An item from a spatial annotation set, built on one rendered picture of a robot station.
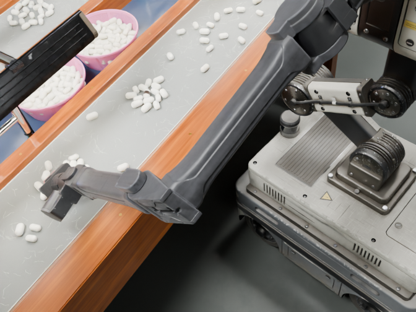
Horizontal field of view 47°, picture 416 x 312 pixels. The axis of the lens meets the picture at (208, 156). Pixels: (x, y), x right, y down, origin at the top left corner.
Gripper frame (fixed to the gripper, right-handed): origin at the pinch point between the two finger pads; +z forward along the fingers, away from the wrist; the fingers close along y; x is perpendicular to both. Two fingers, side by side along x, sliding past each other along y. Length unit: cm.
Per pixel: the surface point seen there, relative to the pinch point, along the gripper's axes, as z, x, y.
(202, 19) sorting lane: 4, -3, -82
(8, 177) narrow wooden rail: 10.5, -8.3, 4.4
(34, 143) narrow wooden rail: 11.2, -10.3, -7.9
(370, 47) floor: 24, 74, -181
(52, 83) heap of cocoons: 24.8, -19.4, -30.6
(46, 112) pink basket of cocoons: 19.3, -14.2, -20.2
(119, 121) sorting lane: 0.8, 1.0, -29.1
